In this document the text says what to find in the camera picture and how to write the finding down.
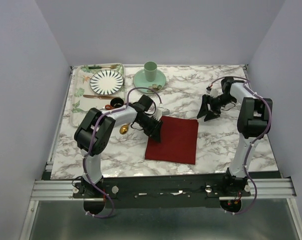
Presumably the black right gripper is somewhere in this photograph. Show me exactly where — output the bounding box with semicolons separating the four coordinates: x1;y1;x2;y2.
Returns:
196;94;236;122

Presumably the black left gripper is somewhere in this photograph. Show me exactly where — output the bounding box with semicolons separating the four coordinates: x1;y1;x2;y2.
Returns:
136;115;163;144

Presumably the striped white round plate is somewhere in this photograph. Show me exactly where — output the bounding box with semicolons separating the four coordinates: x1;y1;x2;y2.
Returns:
90;69;124;96

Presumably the green handled gold fork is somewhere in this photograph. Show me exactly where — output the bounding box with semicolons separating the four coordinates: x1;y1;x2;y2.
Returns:
88;64;118;70

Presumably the dark red cloth napkin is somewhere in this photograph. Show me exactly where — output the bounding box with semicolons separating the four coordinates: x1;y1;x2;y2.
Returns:
145;116;199;165

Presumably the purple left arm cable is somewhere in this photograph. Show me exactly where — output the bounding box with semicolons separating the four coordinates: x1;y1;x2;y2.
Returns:
82;86;164;219

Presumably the floral rectangular serving tray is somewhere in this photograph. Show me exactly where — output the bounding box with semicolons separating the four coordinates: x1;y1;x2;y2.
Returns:
70;63;126;127

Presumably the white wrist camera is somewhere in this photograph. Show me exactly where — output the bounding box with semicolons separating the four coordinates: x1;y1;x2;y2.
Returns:
154;107;170;118
206;86;219;98

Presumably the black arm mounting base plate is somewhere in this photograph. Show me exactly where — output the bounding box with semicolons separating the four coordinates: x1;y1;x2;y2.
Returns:
73;173;252;209

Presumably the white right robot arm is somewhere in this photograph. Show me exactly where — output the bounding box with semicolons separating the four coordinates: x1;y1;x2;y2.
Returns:
196;76;273;196

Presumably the green plastic cup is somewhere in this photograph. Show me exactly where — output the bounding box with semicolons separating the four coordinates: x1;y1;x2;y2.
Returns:
144;61;157;82

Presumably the orange black coffee mug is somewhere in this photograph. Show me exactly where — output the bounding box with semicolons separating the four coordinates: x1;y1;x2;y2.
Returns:
104;97;124;110

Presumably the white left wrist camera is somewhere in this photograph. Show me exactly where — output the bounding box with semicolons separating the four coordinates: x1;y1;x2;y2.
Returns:
154;107;170;118

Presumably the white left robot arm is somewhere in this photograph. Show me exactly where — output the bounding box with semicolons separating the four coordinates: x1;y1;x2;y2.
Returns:
74;95;163;198

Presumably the gold spoon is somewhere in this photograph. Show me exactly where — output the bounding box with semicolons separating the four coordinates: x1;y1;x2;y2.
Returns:
119;124;130;135

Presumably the aluminium frame rail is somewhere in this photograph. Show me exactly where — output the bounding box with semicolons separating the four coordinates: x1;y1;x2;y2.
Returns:
31;178;296;201

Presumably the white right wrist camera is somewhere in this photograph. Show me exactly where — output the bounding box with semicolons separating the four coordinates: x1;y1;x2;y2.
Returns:
206;86;219;98

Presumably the green round saucer plate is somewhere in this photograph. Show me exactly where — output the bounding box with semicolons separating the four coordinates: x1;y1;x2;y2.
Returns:
133;70;166;94

